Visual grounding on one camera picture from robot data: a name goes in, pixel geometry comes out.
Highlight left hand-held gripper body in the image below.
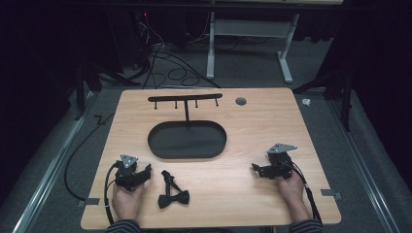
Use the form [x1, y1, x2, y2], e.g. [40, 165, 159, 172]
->
[114, 153, 144, 192]

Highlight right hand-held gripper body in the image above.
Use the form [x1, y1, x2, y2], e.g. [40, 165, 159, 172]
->
[260, 143, 298, 181]

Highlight black bow tie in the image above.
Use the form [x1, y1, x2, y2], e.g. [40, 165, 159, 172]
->
[157, 169, 190, 210]

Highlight black hook rack with tray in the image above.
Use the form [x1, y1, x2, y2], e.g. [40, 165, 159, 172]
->
[147, 93, 227, 160]

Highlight person's left hand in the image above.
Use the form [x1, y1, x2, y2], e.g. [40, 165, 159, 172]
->
[111, 183, 146, 221]

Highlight person's right hand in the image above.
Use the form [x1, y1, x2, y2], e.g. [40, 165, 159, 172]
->
[276, 172, 311, 223]

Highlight black metal stand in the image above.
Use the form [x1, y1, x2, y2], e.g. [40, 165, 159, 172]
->
[73, 60, 141, 121]
[292, 68, 355, 132]

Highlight left hand-held gripper black cable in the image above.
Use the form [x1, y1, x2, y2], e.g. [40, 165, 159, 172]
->
[103, 162, 120, 226]

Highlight hand-held gripper black cable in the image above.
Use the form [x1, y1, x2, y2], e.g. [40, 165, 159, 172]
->
[290, 160, 324, 226]
[103, 162, 120, 226]

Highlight right hand-held gripper black cable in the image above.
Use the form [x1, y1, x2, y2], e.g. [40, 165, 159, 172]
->
[290, 160, 324, 226]

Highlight grey table bracket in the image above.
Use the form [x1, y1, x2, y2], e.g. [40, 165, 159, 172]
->
[77, 197, 101, 209]
[320, 188, 343, 201]

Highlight black floor cable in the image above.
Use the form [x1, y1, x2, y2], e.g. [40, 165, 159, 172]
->
[63, 111, 117, 202]

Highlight metal floor rail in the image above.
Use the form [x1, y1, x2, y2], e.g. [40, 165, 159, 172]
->
[325, 96, 404, 233]
[12, 91, 100, 233]

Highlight tangle of black floor cables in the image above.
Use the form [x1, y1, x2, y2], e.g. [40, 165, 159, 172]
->
[129, 12, 222, 90]

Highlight white metal table frame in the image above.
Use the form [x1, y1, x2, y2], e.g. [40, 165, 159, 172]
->
[206, 12, 301, 84]

